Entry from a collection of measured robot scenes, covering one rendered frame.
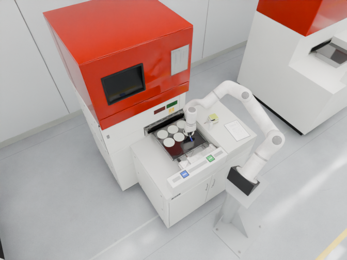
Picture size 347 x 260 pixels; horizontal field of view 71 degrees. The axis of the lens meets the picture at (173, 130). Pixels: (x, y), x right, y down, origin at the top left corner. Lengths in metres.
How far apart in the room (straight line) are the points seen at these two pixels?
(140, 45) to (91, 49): 0.30
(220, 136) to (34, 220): 2.17
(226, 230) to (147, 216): 0.85
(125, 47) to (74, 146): 2.14
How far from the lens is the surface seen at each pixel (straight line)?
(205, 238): 2.76
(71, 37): 1.76
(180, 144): 2.14
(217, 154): 2.05
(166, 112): 2.21
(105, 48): 1.59
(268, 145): 1.88
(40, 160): 3.53
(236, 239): 2.79
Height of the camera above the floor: 2.65
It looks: 51 degrees down
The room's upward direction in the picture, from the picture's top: 1 degrees clockwise
